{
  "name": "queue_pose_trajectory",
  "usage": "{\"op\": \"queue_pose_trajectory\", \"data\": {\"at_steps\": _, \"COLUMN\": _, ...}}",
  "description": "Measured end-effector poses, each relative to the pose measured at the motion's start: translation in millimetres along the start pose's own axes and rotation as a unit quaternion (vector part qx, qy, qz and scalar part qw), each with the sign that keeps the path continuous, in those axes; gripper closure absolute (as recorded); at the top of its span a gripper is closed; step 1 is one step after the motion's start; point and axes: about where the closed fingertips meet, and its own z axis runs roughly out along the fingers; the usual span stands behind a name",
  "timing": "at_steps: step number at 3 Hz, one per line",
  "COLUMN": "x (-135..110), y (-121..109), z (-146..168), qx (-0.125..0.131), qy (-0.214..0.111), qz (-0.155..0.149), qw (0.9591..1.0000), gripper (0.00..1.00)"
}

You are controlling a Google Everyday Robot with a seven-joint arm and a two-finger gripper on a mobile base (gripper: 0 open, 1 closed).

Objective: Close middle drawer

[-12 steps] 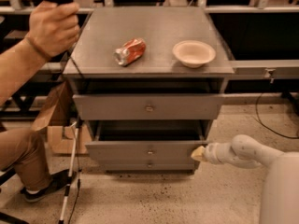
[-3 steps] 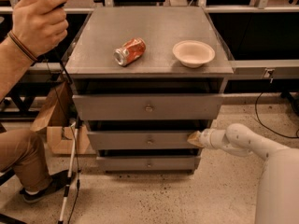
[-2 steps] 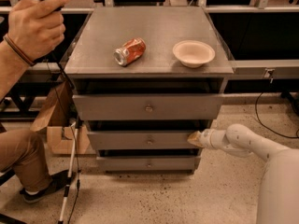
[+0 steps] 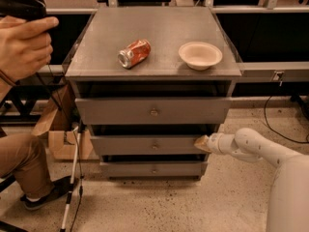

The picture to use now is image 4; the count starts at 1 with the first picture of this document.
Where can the white paper bowl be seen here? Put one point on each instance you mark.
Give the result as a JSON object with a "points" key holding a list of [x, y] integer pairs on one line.
{"points": [[200, 56]]}

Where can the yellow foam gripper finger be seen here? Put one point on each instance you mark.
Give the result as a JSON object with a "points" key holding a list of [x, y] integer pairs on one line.
{"points": [[202, 143]]}

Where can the grey drawer cabinet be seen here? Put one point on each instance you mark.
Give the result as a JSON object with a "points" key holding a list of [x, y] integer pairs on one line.
{"points": [[148, 81]]}

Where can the person's tan trouser leg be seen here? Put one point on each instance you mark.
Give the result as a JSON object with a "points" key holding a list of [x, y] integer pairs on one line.
{"points": [[23, 155]]}

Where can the person's left hand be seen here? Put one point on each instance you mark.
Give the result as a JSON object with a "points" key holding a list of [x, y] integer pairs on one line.
{"points": [[25, 46]]}

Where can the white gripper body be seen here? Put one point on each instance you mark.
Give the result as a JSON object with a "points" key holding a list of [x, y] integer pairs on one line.
{"points": [[214, 143]]}

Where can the white and black pole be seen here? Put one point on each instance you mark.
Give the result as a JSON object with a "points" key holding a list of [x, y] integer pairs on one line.
{"points": [[77, 136]]}

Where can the grey metal rail frame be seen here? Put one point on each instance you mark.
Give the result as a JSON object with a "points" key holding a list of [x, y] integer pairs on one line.
{"points": [[273, 70]]}

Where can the black handheld device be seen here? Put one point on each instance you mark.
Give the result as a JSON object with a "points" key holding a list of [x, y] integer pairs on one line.
{"points": [[25, 9]]}

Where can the crushed orange soda can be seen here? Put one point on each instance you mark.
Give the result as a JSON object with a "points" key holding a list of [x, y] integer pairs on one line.
{"points": [[134, 53]]}

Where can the grey drawer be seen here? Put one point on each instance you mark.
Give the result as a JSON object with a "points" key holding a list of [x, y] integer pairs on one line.
{"points": [[145, 145], [153, 111], [153, 169]]}

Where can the person's bare forearm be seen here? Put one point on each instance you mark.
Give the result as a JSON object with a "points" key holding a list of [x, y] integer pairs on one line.
{"points": [[4, 89]]}

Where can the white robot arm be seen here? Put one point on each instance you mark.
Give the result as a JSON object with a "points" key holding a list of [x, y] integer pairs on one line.
{"points": [[288, 204]]}

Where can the brown cardboard box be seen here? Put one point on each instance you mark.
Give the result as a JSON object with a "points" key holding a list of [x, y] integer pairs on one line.
{"points": [[58, 122]]}

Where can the grey bottom drawer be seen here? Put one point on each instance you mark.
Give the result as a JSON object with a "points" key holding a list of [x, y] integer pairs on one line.
{"points": [[153, 169]]}

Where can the grey top drawer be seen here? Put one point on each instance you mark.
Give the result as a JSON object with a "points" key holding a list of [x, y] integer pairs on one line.
{"points": [[153, 111]]}

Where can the black shoe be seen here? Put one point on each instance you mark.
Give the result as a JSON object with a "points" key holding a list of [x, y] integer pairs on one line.
{"points": [[60, 188]]}

